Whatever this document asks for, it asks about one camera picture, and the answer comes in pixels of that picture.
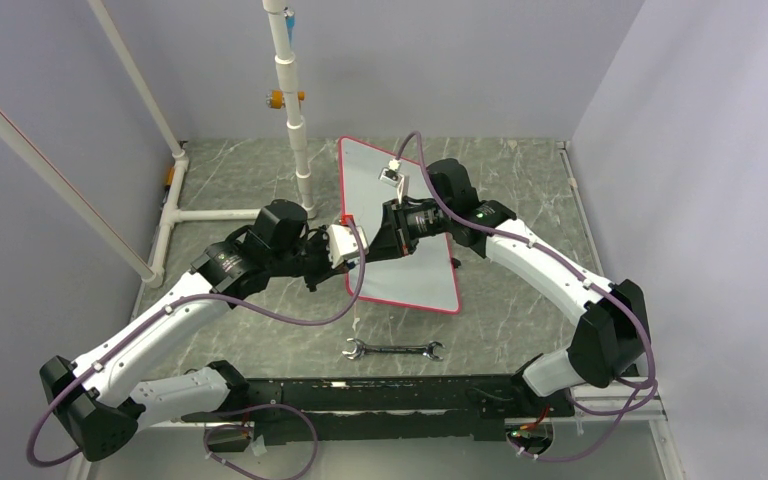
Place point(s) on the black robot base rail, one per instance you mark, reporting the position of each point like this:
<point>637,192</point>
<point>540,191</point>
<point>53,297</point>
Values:
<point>481,406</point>

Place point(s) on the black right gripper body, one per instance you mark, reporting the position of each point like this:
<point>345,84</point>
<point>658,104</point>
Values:
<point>407,225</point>

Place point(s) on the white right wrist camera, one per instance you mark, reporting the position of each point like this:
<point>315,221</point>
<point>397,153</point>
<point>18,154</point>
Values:
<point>392,176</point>

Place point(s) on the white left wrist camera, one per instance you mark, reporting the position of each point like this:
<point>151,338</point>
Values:
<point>347,244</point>

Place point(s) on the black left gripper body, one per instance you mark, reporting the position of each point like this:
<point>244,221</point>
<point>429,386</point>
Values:
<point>309,259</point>

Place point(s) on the white PVC pipe frame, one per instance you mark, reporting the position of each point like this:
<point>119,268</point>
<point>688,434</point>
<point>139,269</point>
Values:
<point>281,18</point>

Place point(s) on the orange pipe valve fitting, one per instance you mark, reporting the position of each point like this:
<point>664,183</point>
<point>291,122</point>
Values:
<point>276,99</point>

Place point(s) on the pink-framed whiteboard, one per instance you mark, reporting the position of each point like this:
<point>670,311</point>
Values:
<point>425,280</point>

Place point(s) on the silver double open-end wrench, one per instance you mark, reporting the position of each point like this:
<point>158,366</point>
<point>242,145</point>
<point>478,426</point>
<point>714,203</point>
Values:
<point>360,349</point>

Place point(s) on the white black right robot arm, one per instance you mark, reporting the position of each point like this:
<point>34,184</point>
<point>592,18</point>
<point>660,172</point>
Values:
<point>611,329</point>

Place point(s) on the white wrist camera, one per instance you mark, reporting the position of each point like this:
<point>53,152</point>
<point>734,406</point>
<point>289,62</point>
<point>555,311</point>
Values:
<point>392,176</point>
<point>347,244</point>

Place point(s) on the aluminium extrusion frame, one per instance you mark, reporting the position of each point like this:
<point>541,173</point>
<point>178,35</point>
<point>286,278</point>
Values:
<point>634,399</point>

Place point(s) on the diagonal white pipe red stripe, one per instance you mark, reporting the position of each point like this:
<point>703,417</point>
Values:
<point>22,146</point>

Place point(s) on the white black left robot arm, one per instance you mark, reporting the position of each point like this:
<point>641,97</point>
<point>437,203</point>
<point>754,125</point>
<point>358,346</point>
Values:
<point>102,399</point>

